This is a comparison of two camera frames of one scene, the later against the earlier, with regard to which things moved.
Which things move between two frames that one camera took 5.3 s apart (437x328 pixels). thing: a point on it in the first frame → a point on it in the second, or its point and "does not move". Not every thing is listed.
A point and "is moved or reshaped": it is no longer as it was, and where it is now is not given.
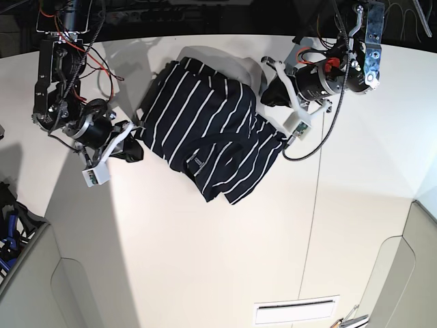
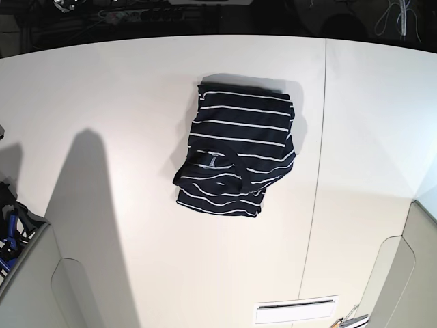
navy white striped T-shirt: x=205 y=126 is moved or reshaped
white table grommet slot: x=297 y=309 does not move
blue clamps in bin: x=18 y=223 does not move
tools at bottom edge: x=352 y=322 does not move
